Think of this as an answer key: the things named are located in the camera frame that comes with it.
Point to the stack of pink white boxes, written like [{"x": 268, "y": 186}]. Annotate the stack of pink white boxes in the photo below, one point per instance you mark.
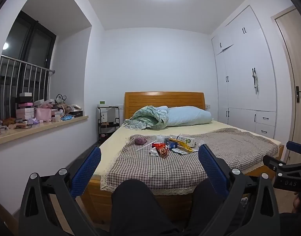
[{"x": 25, "y": 108}]

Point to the person's right leg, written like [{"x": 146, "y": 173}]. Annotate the person's right leg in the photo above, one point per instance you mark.
[{"x": 204, "y": 206}]

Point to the light blue pillow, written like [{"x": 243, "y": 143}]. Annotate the light blue pillow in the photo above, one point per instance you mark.
[{"x": 189, "y": 116}]

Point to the yellow packet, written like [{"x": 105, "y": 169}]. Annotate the yellow packet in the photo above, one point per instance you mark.
[{"x": 182, "y": 146}]

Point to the pile of small cosmetics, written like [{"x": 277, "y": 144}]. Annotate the pile of small cosmetics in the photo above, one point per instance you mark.
[{"x": 15, "y": 124}]

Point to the white straw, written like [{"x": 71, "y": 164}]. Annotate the white straw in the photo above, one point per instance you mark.
[{"x": 145, "y": 146}]

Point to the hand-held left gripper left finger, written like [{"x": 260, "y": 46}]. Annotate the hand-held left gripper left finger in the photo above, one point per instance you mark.
[{"x": 87, "y": 169}]

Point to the blue box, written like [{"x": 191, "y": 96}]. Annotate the blue box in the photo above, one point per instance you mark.
[{"x": 168, "y": 143}]

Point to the clear plastic bag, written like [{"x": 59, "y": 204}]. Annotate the clear plastic bag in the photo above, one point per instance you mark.
[{"x": 160, "y": 139}]

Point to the brown checked blanket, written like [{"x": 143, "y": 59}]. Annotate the brown checked blanket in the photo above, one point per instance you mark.
[{"x": 239, "y": 150}]

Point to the person's right hand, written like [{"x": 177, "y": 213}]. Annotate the person's right hand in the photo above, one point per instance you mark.
[{"x": 297, "y": 202}]

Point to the white milk carton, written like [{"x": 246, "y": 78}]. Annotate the white milk carton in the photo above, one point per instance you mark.
[{"x": 187, "y": 141}]

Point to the wooden door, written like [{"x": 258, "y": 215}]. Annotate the wooden door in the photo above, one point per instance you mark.
[{"x": 298, "y": 66}]

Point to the purple cloth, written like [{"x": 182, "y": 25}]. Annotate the purple cloth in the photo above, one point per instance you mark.
[{"x": 140, "y": 140}]

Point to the white box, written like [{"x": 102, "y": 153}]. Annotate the white box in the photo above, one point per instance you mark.
[{"x": 105, "y": 117}]

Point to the green floral quilt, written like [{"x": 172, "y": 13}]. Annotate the green floral quilt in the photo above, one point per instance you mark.
[{"x": 145, "y": 118}]

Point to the metal window railing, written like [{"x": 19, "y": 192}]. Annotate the metal window railing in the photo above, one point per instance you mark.
[{"x": 30, "y": 64}]

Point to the blue packet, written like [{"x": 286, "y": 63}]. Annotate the blue packet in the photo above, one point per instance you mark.
[{"x": 67, "y": 118}]

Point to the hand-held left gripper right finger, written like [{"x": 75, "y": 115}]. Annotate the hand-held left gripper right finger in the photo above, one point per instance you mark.
[{"x": 212, "y": 172}]

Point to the dark window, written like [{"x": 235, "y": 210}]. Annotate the dark window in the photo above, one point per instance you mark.
[{"x": 39, "y": 44}]

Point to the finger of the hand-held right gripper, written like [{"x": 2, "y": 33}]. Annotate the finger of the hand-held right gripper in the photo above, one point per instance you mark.
[
  {"x": 271, "y": 161},
  {"x": 298, "y": 148}
]

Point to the black trolley rack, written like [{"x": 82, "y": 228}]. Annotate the black trolley rack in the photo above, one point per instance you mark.
[{"x": 108, "y": 124}]

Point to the wooden headboard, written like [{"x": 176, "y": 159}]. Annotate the wooden headboard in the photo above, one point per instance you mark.
[{"x": 165, "y": 102}]

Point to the black flat box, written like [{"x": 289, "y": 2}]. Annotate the black flat box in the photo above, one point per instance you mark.
[{"x": 75, "y": 113}]

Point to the white device green display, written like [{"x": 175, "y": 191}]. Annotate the white device green display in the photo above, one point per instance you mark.
[{"x": 102, "y": 104}]

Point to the white built-in wardrobe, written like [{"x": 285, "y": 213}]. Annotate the white built-in wardrobe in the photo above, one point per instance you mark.
[{"x": 241, "y": 54}]

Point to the red snack packet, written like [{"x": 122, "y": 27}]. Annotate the red snack packet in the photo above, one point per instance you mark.
[{"x": 162, "y": 151}]

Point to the wooden bed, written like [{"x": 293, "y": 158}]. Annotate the wooden bed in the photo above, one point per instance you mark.
[{"x": 111, "y": 147}]

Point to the clear plastic cup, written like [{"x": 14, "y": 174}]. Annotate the clear plastic cup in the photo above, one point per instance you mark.
[{"x": 201, "y": 142}]

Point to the white flat wrapper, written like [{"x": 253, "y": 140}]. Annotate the white flat wrapper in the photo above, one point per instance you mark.
[{"x": 193, "y": 150}]

